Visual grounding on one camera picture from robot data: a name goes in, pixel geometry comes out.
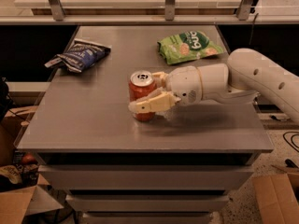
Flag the red coke can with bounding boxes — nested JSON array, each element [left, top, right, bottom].
[[128, 70, 158, 122]]

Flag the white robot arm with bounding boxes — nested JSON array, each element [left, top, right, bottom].
[[128, 49, 299, 123]]

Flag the grey drawer cabinet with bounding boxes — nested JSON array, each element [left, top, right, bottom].
[[19, 26, 273, 224]]

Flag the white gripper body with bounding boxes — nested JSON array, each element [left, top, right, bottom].
[[165, 66, 203, 105]]

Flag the cardboard box right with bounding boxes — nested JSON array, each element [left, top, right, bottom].
[[252, 166, 299, 224]]

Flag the green snack bag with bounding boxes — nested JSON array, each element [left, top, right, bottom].
[[158, 31, 223, 65]]

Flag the cardboard box left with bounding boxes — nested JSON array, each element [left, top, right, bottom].
[[0, 105, 64, 224]]

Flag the cardboard box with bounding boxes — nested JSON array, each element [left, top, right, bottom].
[[252, 166, 299, 224], [0, 105, 64, 224]]

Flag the black cable on floor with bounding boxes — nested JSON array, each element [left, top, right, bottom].
[[282, 130, 299, 153]]

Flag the blue chip bag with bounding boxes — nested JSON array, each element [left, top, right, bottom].
[[45, 39, 111, 73]]

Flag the metal railing frame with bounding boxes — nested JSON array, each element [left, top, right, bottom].
[[0, 0, 299, 25]]

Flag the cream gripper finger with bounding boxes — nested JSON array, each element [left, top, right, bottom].
[[128, 88, 181, 114], [152, 72, 168, 88]]

